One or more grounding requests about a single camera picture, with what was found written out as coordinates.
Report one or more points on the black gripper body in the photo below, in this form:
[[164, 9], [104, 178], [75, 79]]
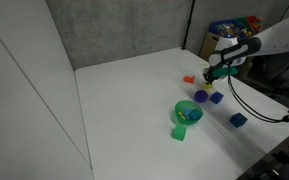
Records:
[[211, 71]]

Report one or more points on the yellow star toy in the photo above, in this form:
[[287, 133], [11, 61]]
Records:
[[207, 87]]

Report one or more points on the orange toy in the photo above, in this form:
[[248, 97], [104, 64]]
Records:
[[189, 79]]

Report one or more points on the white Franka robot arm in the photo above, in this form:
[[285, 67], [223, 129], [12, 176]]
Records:
[[277, 38]]

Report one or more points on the green translucent bowl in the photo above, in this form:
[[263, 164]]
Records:
[[184, 106]]

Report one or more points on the teal toy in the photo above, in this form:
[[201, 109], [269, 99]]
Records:
[[194, 115]]

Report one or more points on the small yellow toy piece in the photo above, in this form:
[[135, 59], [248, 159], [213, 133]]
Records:
[[182, 115]]

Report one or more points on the colourful toy bin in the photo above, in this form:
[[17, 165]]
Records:
[[234, 28]]

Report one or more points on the purple ball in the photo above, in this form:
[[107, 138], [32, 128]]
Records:
[[201, 96]]

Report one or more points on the cardboard box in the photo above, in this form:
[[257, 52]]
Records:
[[208, 45]]

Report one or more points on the dark blue cube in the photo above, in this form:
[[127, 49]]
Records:
[[238, 120]]

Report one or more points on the black tripod pole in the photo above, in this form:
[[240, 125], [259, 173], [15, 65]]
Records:
[[188, 26]]

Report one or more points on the green cube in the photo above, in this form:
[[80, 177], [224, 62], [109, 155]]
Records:
[[179, 133]]

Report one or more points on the black breadboard base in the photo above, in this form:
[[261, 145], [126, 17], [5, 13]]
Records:
[[277, 163]]

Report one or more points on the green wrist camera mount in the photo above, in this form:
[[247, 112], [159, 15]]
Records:
[[225, 71]]

